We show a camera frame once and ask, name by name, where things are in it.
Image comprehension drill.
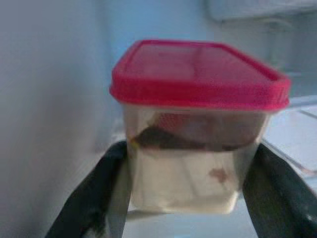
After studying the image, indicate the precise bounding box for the clear container pink lid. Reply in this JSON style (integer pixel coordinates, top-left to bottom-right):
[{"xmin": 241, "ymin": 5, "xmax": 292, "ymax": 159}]
[{"xmin": 108, "ymin": 38, "xmax": 292, "ymax": 216}]

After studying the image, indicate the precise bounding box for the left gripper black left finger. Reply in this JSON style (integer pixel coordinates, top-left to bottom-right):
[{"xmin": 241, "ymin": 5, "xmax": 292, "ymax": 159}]
[{"xmin": 46, "ymin": 140, "xmax": 133, "ymax": 238}]

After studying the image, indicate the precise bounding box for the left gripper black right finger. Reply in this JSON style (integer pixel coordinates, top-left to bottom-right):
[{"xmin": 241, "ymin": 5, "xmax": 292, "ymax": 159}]
[{"xmin": 244, "ymin": 142, "xmax": 317, "ymax": 238}]

